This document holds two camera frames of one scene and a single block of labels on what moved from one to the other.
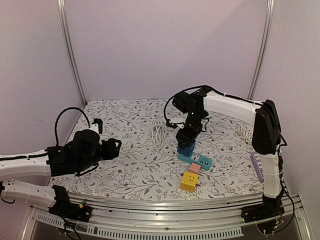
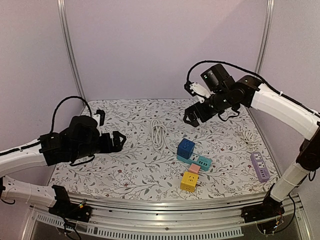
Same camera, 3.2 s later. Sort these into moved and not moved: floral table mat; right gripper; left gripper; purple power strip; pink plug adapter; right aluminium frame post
Moved: right gripper; left gripper
Not moved: pink plug adapter; floral table mat; right aluminium frame post; purple power strip
